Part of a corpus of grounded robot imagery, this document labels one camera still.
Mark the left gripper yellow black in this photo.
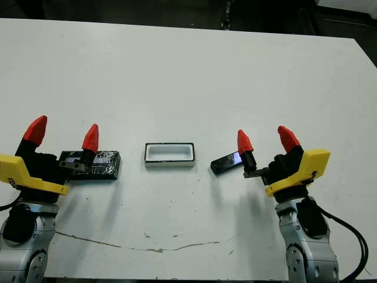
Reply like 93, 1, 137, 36
0, 115, 100, 204

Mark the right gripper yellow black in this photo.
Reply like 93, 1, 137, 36
237, 126, 331, 204

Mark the black slim camera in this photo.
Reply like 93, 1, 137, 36
210, 150, 246, 176

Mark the black glossy box lid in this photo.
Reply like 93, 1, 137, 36
58, 149, 123, 182

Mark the white panel beyond table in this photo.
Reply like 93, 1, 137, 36
317, 0, 377, 15

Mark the white camera box base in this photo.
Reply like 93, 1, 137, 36
144, 141, 197, 170

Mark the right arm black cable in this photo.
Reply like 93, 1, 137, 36
319, 206, 371, 283

